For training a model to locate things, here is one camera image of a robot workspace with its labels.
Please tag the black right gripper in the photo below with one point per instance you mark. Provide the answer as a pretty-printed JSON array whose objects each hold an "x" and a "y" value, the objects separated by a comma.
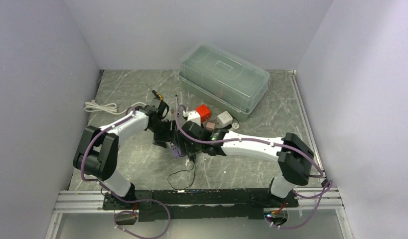
[{"x": 182, "y": 146}]

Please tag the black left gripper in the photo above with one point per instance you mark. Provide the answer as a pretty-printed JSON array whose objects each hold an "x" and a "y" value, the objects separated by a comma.
[{"x": 161, "y": 140}]

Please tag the purple USB hub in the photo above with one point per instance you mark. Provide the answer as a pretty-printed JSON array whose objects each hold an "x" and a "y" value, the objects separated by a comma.
[{"x": 176, "y": 152}]

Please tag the black TP-Link power adapter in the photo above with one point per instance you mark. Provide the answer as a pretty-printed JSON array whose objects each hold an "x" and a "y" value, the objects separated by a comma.
[{"x": 192, "y": 169}]

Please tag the pink USB adapter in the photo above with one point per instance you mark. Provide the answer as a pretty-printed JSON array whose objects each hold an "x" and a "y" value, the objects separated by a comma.
[{"x": 210, "y": 126}]

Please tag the red power socket cube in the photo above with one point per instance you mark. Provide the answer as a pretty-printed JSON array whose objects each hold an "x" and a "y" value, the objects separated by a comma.
[{"x": 204, "y": 112}]

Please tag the white tiger cube socket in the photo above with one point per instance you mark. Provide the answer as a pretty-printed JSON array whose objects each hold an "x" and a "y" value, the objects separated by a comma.
[{"x": 224, "y": 119}]

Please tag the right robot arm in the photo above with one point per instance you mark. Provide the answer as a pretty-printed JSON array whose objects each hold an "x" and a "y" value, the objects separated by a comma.
[{"x": 293, "y": 156}]

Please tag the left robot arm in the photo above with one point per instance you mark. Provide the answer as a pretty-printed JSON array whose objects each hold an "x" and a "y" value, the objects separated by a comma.
[{"x": 97, "y": 153}]

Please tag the small yellow black screwdriver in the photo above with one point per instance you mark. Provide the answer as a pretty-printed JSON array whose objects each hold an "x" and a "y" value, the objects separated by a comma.
[{"x": 157, "y": 95}]

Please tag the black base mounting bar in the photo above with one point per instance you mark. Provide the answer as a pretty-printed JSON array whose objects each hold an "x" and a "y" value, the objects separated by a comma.
[{"x": 250, "y": 203}]

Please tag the translucent plastic storage box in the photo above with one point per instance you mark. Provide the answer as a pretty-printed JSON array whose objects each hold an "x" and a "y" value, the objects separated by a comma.
[{"x": 223, "y": 79}]

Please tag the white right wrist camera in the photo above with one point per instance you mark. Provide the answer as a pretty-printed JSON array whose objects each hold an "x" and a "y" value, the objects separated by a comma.
[{"x": 192, "y": 116}]

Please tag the aluminium frame rail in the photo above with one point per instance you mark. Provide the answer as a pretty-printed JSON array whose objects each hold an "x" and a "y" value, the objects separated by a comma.
[{"x": 291, "y": 74}]

